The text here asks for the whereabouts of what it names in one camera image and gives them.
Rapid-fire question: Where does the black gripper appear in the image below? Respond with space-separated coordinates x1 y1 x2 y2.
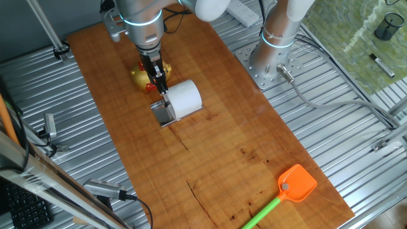
138 50 169 95

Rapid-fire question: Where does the white paper roll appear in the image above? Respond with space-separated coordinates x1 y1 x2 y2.
162 79 204 121

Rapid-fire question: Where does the mirror steel roll holder shelf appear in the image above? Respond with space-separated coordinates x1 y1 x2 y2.
149 100 204 128

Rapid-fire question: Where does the golden piggy bank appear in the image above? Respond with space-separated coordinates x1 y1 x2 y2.
130 60 172 95

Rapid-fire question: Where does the wooden board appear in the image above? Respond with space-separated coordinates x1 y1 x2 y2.
66 3 355 229

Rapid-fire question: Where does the white power strip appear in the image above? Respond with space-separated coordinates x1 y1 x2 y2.
225 0 260 28

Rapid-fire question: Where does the orange stick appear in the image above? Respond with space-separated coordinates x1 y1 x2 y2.
0 94 20 146

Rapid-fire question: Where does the black keyboard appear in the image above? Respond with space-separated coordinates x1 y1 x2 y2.
4 183 54 229

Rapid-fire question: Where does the black and white marker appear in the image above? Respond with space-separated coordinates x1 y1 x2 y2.
369 53 396 78

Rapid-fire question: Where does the black mesh pen cup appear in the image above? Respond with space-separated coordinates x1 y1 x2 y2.
374 11 405 41

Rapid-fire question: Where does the aluminium profile bar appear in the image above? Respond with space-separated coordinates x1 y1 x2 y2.
387 95 407 117
381 119 407 144

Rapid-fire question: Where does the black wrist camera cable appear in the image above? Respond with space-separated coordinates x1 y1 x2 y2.
162 8 191 35

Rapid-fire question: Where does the wrist camera with silver bracket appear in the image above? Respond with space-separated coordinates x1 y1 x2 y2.
100 0 128 43

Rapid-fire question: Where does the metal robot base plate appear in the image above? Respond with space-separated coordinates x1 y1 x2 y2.
234 41 306 91

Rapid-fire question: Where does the small silver camera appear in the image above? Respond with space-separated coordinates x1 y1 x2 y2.
43 113 57 139

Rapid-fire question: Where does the metal camera stand pole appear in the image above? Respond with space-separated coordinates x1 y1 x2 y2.
25 0 70 63

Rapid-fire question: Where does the ridged silver camera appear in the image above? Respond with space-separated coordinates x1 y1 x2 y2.
83 179 128 202

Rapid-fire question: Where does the large aluminium frame bar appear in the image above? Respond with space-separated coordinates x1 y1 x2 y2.
0 132 131 229

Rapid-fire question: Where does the grey cable with metal connector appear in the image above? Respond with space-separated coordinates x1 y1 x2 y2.
276 63 398 128

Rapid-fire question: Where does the orange swatter with green handle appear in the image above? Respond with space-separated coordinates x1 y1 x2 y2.
241 163 318 229

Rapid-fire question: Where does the metal corner bracket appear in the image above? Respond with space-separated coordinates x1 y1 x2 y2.
371 139 388 153

